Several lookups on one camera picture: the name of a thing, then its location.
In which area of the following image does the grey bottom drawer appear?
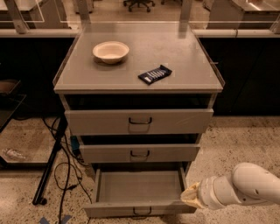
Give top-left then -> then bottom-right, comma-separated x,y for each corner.
84,165 -> 196,218

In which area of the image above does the grey drawer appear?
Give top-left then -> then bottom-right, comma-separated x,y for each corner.
65,108 -> 214,136
84,165 -> 196,218
80,143 -> 200,163

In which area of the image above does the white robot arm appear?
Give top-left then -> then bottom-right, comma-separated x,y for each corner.
180,163 -> 280,210

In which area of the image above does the grey top drawer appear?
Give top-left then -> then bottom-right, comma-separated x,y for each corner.
65,108 -> 214,136

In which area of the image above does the grey middle drawer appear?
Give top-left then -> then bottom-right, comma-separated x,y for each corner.
80,143 -> 200,163

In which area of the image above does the grey drawer cabinet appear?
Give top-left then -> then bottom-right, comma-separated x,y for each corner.
54,22 -> 224,167

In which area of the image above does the dark blue snack packet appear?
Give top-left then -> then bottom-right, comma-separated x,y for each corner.
138,65 -> 172,85

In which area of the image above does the blue tape cross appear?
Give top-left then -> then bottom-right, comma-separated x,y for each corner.
38,214 -> 72,224

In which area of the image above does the black tripod leg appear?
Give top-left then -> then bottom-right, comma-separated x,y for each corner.
32,116 -> 67,206

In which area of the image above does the white paper bowl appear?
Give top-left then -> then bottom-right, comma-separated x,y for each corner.
93,41 -> 130,64

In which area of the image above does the clear plastic bottle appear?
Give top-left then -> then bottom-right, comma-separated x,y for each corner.
3,148 -> 25,160

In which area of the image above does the black office chair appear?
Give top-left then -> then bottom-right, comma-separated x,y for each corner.
122,0 -> 156,12

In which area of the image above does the dark side table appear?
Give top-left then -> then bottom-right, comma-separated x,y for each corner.
0,79 -> 27,170

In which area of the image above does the black floor cable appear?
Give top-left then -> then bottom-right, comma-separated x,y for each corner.
40,116 -> 94,224

